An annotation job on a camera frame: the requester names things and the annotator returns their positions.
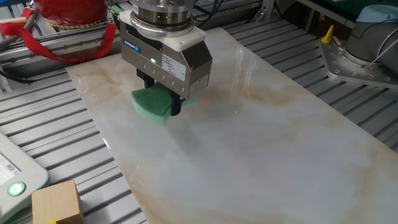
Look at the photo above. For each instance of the silver Schunk gripper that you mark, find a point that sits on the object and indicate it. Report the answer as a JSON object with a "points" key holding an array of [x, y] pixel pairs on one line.
{"points": [[196, 68]]}

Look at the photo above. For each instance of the green sponge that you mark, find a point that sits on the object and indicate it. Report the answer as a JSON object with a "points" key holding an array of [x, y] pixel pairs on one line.
{"points": [[152, 104]]}

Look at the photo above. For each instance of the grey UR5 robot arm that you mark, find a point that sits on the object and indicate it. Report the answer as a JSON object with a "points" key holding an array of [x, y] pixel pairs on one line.
{"points": [[370, 40]]}

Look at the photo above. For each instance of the white gripper adapter plate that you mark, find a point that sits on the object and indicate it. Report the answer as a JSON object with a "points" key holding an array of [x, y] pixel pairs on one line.
{"points": [[186, 42]]}

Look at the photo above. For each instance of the silver force torque sensor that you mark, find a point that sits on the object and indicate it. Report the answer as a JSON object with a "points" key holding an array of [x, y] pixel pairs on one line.
{"points": [[161, 14]]}

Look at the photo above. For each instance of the glossy marble pattern board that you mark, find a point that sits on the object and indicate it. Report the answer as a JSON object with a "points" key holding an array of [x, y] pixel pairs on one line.
{"points": [[264, 149]]}

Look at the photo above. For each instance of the red fire extinguisher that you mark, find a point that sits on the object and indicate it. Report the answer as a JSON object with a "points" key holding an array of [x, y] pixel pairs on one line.
{"points": [[71, 11]]}

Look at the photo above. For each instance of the light wooden block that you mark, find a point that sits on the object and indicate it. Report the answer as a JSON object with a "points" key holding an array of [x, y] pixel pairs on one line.
{"points": [[57, 202]]}

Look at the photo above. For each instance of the grey metal tube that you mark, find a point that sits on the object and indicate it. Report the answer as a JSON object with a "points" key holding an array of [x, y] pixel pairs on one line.
{"points": [[17, 34]]}

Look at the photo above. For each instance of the white teach pendant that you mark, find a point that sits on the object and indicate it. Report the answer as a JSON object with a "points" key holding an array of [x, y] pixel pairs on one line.
{"points": [[25, 174]]}

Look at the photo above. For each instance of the yellow plastic peg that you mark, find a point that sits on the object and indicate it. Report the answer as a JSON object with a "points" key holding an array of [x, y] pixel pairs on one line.
{"points": [[328, 35]]}

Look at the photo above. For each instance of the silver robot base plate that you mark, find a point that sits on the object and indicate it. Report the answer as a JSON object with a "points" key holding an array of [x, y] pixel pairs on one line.
{"points": [[345, 68]]}

